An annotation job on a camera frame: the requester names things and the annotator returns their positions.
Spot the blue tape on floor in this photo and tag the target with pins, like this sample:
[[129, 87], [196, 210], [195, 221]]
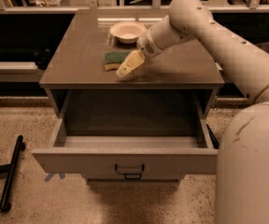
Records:
[[51, 175]]

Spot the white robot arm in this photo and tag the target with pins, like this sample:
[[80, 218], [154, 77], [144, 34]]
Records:
[[242, 179]]

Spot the white bowl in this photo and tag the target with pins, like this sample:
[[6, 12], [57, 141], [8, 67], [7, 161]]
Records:
[[127, 32]]

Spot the black drawer handle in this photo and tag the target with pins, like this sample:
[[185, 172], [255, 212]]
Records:
[[130, 173]]

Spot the green and yellow sponge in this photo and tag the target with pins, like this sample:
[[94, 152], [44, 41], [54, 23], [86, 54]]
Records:
[[114, 59]]

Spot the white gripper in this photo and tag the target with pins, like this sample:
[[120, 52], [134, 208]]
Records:
[[146, 45]]

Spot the black stand leg left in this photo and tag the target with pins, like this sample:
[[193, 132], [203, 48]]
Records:
[[8, 171]]

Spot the black clamp on ledge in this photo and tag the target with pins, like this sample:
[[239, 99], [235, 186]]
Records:
[[42, 60]]

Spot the black chair base right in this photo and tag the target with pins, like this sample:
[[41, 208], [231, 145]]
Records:
[[213, 138]]

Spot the grey drawer cabinet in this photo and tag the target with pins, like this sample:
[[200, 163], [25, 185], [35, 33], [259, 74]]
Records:
[[78, 64]]

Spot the open top drawer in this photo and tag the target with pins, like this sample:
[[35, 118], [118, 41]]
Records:
[[164, 130]]

